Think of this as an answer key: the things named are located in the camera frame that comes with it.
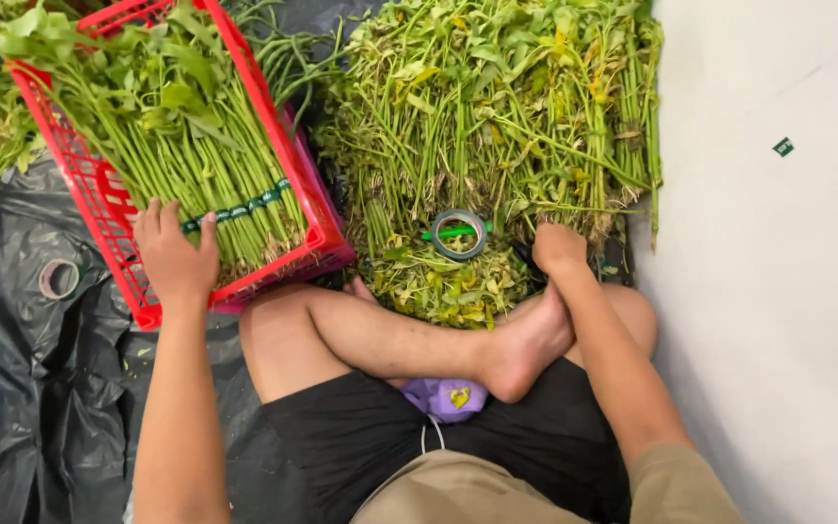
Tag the person's right fingers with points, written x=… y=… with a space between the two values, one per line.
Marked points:
x=553 y=234

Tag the purple cloth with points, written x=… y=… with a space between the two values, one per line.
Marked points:
x=442 y=399

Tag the person's right leg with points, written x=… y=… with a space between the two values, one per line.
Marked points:
x=633 y=313

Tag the green tape roll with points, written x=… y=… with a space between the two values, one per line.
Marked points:
x=438 y=244

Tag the dark green long stems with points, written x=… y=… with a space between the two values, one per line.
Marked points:
x=284 y=58

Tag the large heap of leafy stems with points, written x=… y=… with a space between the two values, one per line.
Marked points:
x=492 y=109

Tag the green tape band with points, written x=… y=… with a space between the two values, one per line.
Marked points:
x=244 y=207

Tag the black plastic sheet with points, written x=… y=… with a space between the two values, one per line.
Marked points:
x=41 y=400

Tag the small green tape scrap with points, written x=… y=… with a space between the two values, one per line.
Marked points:
x=783 y=147

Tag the tan shirt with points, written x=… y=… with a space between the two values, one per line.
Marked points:
x=477 y=491

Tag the bundle of green leafy stems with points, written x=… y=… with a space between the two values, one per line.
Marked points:
x=172 y=138

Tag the person's right hand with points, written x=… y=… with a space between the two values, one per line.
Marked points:
x=559 y=251

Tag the person's left hand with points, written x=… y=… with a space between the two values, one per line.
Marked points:
x=175 y=262

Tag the person's leg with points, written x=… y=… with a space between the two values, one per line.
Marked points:
x=390 y=338
x=633 y=313

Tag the pink plastic crate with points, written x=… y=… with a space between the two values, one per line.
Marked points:
x=332 y=218

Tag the person's left leg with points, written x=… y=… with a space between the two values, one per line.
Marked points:
x=390 y=338

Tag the clear tape roll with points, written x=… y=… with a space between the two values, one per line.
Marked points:
x=44 y=280

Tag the black shorts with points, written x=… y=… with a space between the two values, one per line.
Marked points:
x=535 y=451

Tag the red plastic crate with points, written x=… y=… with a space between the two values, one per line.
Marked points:
x=102 y=211

